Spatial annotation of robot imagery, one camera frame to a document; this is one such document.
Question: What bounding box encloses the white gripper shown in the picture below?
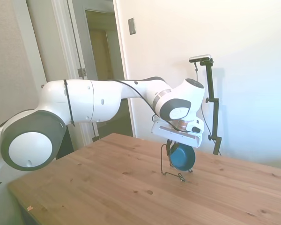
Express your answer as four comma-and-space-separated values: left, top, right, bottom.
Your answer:
150, 118, 204, 150

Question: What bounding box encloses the blue bowl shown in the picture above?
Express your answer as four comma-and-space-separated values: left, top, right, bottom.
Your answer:
169, 143, 197, 172

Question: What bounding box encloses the grey door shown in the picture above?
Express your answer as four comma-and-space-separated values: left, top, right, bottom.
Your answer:
25, 0, 101, 160

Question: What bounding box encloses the black wire dish rack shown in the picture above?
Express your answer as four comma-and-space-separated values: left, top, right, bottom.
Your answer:
160, 143, 194, 183

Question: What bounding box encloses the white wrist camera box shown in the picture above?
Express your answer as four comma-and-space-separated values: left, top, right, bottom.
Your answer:
186, 118, 205, 134

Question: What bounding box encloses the black camera stand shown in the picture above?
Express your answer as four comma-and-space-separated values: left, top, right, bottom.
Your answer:
202, 59, 223, 156

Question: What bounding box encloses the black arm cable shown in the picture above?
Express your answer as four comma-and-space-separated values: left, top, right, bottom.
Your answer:
114, 80, 181, 131

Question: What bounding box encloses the grey exterior camera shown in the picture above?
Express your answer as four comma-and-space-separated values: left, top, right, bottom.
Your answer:
188, 53, 213, 64

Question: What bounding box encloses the black cable strap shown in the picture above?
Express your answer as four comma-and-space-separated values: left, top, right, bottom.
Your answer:
63, 79, 76, 127

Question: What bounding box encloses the grey wall switch plate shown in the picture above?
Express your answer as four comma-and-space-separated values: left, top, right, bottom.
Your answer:
127, 17, 137, 36

